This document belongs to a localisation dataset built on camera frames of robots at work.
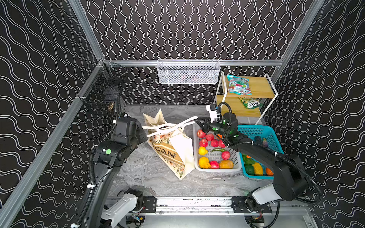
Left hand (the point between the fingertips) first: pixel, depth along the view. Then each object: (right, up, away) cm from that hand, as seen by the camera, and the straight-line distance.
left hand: (142, 131), depth 67 cm
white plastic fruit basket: (+38, -17, +26) cm, 49 cm away
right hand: (+27, +6, +12) cm, 30 cm away
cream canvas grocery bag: (+13, -5, +2) cm, 15 cm away
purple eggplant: (+74, -10, +28) cm, 79 cm away
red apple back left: (+31, -4, +30) cm, 44 cm away
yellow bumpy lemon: (+31, -20, +17) cm, 41 cm away
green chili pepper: (+42, -14, +26) cm, 51 cm away
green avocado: (+57, -23, +15) cm, 63 cm away
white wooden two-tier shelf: (+57, +19, +13) cm, 61 cm away
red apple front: (+37, -21, +15) cm, 45 cm away
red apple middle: (+37, -6, +28) cm, 46 cm away
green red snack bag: (+51, +25, +14) cm, 59 cm away
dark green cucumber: (+70, -8, +30) cm, 77 cm away
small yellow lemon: (+31, -14, +23) cm, 41 cm away
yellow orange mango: (+44, -20, +16) cm, 51 cm away
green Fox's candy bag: (+65, +17, +30) cm, 74 cm away
